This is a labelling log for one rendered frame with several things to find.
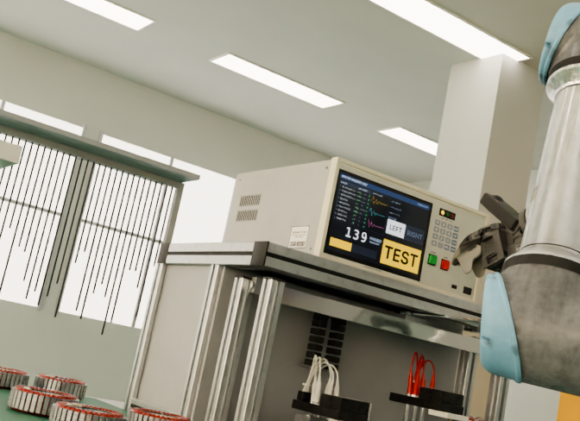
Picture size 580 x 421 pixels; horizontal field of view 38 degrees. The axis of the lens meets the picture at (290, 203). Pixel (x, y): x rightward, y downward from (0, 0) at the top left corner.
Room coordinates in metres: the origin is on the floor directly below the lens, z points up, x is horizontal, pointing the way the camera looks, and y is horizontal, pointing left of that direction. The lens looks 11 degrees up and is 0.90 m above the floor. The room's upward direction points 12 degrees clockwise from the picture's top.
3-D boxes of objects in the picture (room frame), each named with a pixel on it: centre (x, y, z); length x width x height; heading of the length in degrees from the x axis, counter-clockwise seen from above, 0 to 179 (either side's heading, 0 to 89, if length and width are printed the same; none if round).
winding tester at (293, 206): (1.87, -0.15, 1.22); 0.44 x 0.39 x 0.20; 123
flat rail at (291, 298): (1.68, -0.26, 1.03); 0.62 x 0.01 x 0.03; 123
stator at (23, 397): (1.45, 0.33, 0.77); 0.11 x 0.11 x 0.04
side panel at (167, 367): (1.76, 0.17, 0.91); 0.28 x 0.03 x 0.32; 33
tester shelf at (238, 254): (1.86, -0.14, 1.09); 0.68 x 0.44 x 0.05; 123
